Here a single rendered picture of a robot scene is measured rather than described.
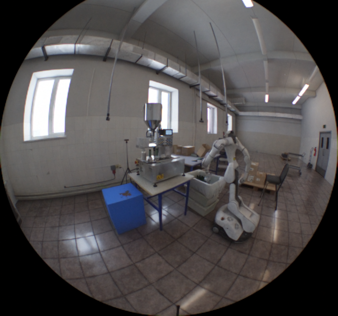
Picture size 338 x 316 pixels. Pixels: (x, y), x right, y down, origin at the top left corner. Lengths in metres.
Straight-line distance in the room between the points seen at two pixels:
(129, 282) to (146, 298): 0.25
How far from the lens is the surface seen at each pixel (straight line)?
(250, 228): 1.68
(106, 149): 2.73
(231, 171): 1.43
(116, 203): 1.44
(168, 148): 1.69
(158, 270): 1.49
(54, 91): 3.46
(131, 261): 1.57
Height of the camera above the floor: 1.43
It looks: 8 degrees down
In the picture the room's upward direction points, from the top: 1 degrees clockwise
